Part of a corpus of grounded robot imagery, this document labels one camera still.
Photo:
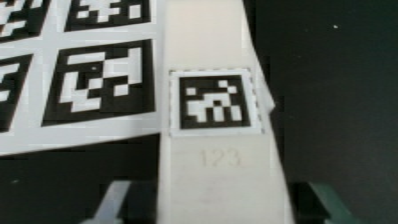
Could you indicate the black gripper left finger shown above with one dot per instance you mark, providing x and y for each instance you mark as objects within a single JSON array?
[{"x": 128, "y": 204}]

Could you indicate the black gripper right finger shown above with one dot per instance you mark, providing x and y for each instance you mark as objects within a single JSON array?
[{"x": 318, "y": 207}]

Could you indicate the fiducial marker sheet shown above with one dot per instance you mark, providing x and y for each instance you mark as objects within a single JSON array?
[{"x": 80, "y": 64}]

